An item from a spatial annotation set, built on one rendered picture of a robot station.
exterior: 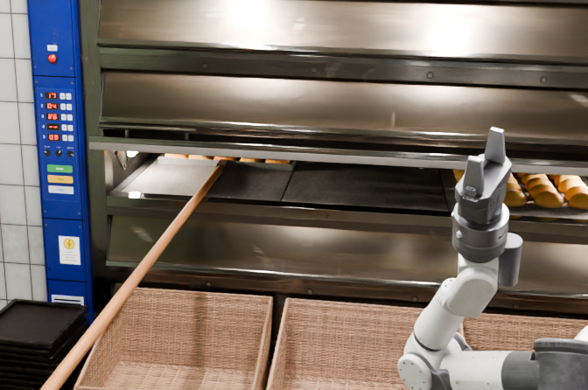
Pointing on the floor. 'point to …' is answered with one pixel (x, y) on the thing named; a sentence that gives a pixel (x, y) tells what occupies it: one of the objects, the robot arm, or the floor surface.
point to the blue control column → (45, 17)
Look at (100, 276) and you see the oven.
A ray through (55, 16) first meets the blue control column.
